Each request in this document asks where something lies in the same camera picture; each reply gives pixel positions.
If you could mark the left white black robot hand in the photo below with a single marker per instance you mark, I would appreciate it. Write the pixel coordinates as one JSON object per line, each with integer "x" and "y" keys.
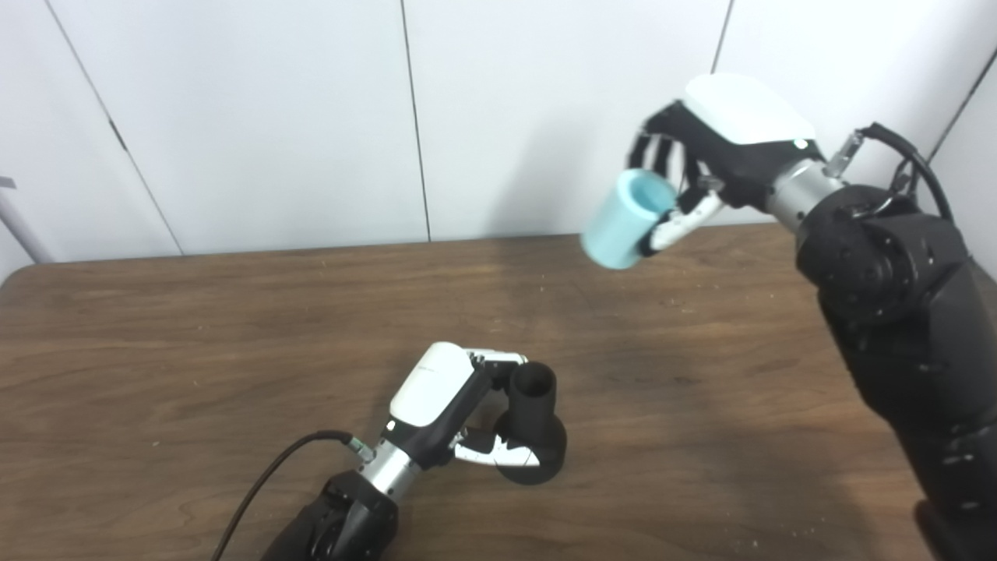
{"x": 432, "y": 389}

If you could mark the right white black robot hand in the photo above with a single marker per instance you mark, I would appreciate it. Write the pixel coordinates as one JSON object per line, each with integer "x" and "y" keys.
{"x": 740, "y": 132}

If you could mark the black funnel-shaped nozzle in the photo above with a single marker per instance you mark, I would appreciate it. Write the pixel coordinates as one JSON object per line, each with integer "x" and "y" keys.
{"x": 537, "y": 444}

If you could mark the light blue cylinder cup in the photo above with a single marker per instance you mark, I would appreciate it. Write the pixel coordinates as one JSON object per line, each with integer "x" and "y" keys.
{"x": 619, "y": 226}

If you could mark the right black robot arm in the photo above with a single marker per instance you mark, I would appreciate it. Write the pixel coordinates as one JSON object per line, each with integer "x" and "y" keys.
{"x": 911, "y": 327}

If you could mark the white wall pipe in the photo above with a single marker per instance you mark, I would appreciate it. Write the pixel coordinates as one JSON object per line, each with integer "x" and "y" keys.
{"x": 19, "y": 222}

